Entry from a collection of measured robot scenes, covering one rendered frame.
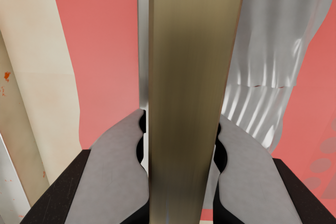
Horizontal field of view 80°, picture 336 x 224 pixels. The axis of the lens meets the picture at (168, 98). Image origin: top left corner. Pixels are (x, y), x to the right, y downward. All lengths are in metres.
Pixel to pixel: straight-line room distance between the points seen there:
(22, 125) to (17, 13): 0.10
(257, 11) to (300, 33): 0.04
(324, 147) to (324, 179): 0.05
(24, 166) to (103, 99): 0.11
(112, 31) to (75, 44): 0.03
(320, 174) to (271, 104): 0.13
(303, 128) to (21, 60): 0.28
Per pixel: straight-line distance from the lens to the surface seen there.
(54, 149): 0.26
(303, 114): 0.24
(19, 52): 0.22
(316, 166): 0.29
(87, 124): 0.22
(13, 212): 0.30
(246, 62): 0.18
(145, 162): 0.19
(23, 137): 0.25
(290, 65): 0.20
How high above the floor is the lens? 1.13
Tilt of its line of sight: 63 degrees down
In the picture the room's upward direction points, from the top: 178 degrees counter-clockwise
